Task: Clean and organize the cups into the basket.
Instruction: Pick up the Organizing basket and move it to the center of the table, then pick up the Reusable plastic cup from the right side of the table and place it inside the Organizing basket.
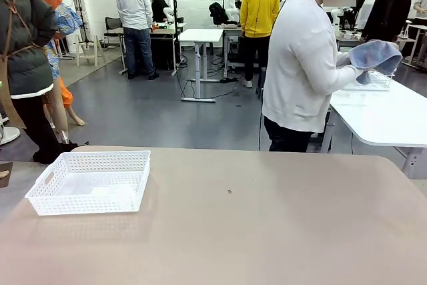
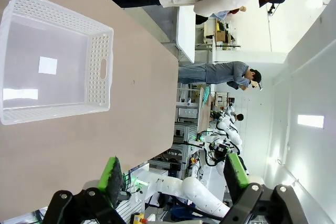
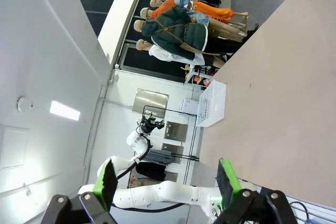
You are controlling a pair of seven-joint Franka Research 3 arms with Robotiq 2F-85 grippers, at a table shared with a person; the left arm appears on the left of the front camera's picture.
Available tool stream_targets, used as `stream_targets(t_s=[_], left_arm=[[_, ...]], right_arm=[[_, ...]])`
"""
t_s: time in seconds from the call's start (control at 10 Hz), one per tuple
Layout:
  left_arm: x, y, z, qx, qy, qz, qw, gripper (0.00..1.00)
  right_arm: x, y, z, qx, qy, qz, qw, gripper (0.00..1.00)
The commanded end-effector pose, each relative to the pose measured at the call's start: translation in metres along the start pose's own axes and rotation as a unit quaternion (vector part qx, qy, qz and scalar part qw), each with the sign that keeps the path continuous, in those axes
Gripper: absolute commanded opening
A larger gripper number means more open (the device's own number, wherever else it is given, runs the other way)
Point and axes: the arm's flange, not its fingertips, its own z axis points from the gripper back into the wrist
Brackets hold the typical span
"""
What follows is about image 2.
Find wooden shelf unit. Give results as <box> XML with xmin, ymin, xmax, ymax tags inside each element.
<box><xmin>203</xmin><ymin>18</ymin><xmax>241</xmax><ymax>50</ymax></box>

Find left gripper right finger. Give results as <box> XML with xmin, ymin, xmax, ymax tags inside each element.
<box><xmin>222</xmin><ymin>153</ymin><xmax>310</xmax><ymax>224</ymax></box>

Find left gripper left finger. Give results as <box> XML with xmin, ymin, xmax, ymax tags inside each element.
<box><xmin>43</xmin><ymin>156</ymin><xmax>132</xmax><ymax>224</ymax></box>

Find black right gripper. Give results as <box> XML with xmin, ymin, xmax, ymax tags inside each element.
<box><xmin>208</xmin><ymin>142</ymin><xmax>232</xmax><ymax>167</ymax></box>

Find large white table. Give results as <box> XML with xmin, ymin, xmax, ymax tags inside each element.
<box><xmin>176</xmin><ymin>6</ymin><xmax>196</xmax><ymax>64</ymax></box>

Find rectangular ceiling light panel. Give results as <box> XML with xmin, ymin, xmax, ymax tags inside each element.
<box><xmin>297</xmin><ymin>114</ymin><xmax>325</xmax><ymax>130</ymax></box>

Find white perforated plastic basket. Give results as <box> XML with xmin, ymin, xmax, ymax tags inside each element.
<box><xmin>0</xmin><ymin>0</ymin><xmax>115</xmax><ymax>126</ymax></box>

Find yellow emergency stop box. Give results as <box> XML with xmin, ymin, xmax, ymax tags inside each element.
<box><xmin>130</xmin><ymin>212</ymin><xmax>145</xmax><ymax>224</ymax></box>

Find teal cloth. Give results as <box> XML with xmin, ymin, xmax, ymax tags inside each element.
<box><xmin>202</xmin><ymin>86</ymin><xmax>211</xmax><ymax>108</ymax></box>

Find person in grey clothes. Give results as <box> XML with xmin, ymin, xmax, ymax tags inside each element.
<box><xmin>177</xmin><ymin>61</ymin><xmax>263</xmax><ymax>93</ymax></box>

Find white background robot arms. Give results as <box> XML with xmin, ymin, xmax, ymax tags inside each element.
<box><xmin>215</xmin><ymin>105</ymin><xmax>244</xmax><ymax>154</ymax></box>

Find aluminium frame workstation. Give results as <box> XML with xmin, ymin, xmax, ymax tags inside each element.
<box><xmin>174</xmin><ymin>123</ymin><xmax>200</xmax><ymax>172</ymax></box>

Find brown background table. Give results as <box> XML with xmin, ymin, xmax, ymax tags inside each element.
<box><xmin>196</xmin><ymin>87</ymin><xmax>213</xmax><ymax>133</ymax></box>

